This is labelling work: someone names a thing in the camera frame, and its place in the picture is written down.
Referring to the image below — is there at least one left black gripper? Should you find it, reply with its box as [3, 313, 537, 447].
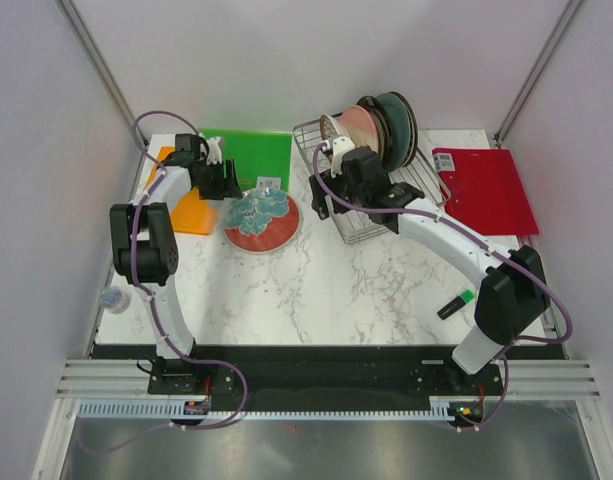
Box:
[195, 160, 243, 201]

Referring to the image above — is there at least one red blue flower plate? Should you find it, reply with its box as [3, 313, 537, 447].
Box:
[222, 187, 301, 253]

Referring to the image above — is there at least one brown floral pattern plate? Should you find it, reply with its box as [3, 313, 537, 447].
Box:
[319, 114, 349, 153]

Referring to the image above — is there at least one pink beige leaf plate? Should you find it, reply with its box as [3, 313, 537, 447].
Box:
[339, 105, 371, 147]

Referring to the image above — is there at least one dark red rimmed beige plate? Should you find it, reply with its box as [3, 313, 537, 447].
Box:
[365, 107, 383, 155]

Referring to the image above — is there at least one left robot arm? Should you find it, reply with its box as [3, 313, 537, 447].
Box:
[109, 134, 243, 393]

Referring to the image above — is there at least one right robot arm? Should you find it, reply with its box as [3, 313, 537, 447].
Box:
[309, 147, 550, 394]

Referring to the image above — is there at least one green plastic folder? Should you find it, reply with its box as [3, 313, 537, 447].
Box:
[201, 128, 293, 192]

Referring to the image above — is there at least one orange plastic folder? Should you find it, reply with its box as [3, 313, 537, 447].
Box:
[145, 146, 218, 236]

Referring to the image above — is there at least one black gold rimmed plate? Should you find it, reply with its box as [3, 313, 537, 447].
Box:
[357, 95, 393, 172]

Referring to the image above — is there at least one teal green plate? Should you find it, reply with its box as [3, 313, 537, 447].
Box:
[377, 92, 411, 172]

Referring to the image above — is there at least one dark striped plate behind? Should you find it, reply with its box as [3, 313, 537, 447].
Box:
[395, 92, 419, 167]

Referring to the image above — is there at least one crumpled plastic bottle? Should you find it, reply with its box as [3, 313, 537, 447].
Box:
[99, 286, 131, 315]

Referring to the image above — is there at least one red plastic folder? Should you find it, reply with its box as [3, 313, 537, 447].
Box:
[432, 148, 539, 237]

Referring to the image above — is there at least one black green highlighter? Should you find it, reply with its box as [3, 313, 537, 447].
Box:
[437, 290, 475, 320]

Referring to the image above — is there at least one metal wire dish rack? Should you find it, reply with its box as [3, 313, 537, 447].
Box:
[292, 120, 451, 245]

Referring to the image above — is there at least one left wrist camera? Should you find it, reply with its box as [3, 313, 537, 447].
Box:
[206, 136, 225, 165]

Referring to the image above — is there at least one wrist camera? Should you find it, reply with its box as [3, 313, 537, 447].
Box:
[206, 136, 225, 165]
[323, 135, 356, 178]

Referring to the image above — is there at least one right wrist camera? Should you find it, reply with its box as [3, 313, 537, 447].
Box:
[323, 135, 356, 178]

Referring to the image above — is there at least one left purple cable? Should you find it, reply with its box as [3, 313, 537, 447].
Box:
[78, 110, 250, 454]

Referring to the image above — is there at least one purple cable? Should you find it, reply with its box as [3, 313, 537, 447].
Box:
[78, 110, 250, 454]
[311, 142, 573, 434]

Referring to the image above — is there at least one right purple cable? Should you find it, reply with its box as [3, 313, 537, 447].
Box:
[311, 142, 573, 434]

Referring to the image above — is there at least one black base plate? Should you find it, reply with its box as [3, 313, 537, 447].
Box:
[148, 346, 502, 410]

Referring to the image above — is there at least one white cable duct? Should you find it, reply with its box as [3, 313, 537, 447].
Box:
[77, 399, 455, 422]

